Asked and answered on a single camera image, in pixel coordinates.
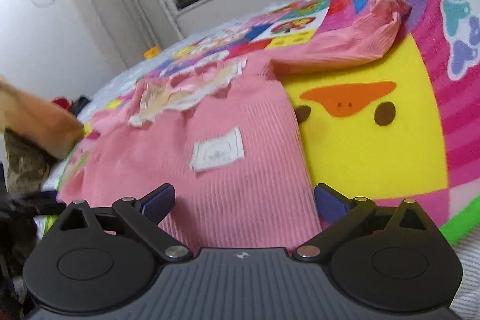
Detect pink knit cardigan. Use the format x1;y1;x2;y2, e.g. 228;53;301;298
58;0;410;250

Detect camouflage fabric item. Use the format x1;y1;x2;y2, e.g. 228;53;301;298
3;128;58;195

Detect small yellow toy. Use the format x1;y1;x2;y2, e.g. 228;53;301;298
143;46;162;60

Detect brown paper bag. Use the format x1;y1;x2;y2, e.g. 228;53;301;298
1;78;84;160

